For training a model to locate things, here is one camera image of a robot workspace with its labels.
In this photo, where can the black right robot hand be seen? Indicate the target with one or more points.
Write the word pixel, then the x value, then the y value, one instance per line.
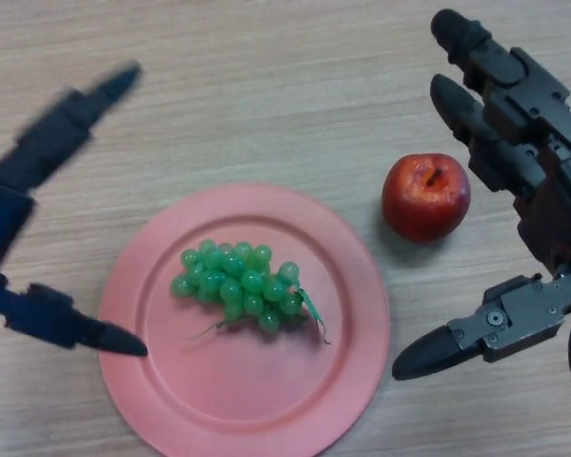
pixel 547 162

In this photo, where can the green grapes bunch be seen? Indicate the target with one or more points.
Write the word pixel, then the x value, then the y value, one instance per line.
pixel 238 285

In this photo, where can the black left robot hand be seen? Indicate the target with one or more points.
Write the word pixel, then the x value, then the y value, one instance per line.
pixel 47 143

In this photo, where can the pink round plate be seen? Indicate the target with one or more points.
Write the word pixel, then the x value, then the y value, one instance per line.
pixel 247 381

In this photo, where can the red apple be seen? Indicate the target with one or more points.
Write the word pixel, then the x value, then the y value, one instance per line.
pixel 423 200

